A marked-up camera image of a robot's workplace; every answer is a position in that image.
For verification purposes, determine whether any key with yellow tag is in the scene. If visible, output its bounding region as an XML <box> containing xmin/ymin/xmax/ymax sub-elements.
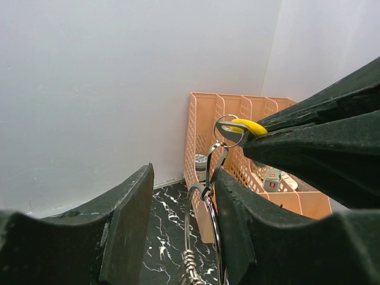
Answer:
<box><xmin>213</xmin><ymin>114</ymin><xmax>268</xmax><ymax>148</ymax></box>

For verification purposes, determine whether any grey round jar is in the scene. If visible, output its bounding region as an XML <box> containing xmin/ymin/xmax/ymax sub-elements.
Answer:
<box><xmin>194</xmin><ymin>154</ymin><xmax>207</xmax><ymax>182</ymax></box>

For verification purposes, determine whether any orange plastic desk organizer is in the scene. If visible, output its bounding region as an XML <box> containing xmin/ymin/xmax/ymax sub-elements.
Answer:
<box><xmin>183</xmin><ymin>91</ymin><xmax>333</xmax><ymax>244</ymax></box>

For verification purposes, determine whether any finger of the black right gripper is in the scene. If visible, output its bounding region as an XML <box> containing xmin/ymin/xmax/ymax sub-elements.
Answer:
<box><xmin>243</xmin><ymin>111</ymin><xmax>379</xmax><ymax>209</ymax></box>
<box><xmin>258</xmin><ymin>58</ymin><xmax>379</xmax><ymax>132</ymax></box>

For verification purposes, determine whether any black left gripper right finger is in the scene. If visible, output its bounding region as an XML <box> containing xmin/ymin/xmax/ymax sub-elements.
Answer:
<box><xmin>215</xmin><ymin>170</ymin><xmax>379</xmax><ymax>284</ymax></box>

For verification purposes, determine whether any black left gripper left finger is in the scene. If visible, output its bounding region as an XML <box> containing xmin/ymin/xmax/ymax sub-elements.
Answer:
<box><xmin>1</xmin><ymin>164</ymin><xmax>154</xmax><ymax>284</ymax></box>

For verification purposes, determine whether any large metal keyring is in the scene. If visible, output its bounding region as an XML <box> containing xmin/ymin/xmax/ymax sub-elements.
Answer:
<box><xmin>178</xmin><ymin>142</ymin><xmax>229</xmax><ymax>284</ymax></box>

